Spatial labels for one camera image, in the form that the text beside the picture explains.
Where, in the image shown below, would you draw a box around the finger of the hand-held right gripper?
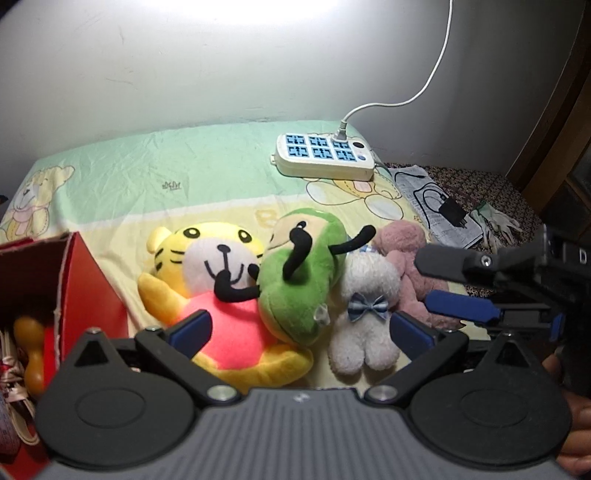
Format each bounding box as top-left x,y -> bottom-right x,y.
424,290 -> 555,329
414,244 -> 504,283

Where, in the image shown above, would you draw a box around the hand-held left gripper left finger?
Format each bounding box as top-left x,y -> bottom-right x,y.
69,310 -> 241,407

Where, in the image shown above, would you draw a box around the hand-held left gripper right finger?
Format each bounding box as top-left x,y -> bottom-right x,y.
362,310 -> 539,407

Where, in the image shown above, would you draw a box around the pink teddy bear plush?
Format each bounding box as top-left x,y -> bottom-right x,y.
372,220 -> 462,330

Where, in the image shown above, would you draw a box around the white bunny plush toy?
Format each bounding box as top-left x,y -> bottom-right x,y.
328,244 -> 402,377

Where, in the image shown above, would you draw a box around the yellow tiger plush toy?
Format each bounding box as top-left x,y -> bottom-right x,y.
137,220 -> 315,391

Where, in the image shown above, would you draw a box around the green bean plush toy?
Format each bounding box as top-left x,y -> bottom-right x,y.
215,209 -> 377,347

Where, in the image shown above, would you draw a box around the red cardboard box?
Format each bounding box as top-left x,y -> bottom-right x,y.
0,231 -> 130,480

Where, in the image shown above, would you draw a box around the person's right hand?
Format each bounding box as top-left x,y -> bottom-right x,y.
542,353 -> 591,476

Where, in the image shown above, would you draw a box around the pair of white gloves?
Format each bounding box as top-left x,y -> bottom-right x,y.
470,202 -> 525,252

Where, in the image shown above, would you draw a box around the brown floral mattress cover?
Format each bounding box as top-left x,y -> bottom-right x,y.
383,161 -> 555,301

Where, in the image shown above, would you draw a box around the cream power strip blue sockets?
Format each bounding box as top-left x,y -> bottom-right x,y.
270,132 -> 376,182

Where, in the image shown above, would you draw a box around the orange plastic toy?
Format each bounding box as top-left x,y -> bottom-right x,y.
13,316 -> 47,398

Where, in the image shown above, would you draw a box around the printed green yellow bed sheet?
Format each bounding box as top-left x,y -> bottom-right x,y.
0,119 -> 490,388

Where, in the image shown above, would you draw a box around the cream ribbon bundle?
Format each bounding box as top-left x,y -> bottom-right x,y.
0,329 -> 41,446

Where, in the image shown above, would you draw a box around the black charger with cable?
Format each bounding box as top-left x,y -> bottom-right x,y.
394,172 -> 467,229

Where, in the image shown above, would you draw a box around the brown wooden door frame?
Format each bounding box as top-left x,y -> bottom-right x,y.
505,28 -> 591,250

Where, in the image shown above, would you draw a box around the white power cable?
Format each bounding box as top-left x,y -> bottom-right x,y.
333,0 -> 454,141

